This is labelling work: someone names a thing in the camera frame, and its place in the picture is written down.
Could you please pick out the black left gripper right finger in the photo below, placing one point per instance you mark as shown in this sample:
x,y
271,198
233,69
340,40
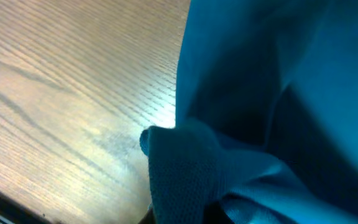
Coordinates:
x,y
214,214

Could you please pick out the teal blue t-shirt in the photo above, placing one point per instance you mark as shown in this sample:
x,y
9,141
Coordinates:
x,y
266,119

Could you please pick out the black mounting rail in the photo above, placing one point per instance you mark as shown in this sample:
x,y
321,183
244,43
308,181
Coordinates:
x,y
12,212

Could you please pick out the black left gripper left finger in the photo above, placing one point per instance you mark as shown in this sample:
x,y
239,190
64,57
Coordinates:
x,y
149,217

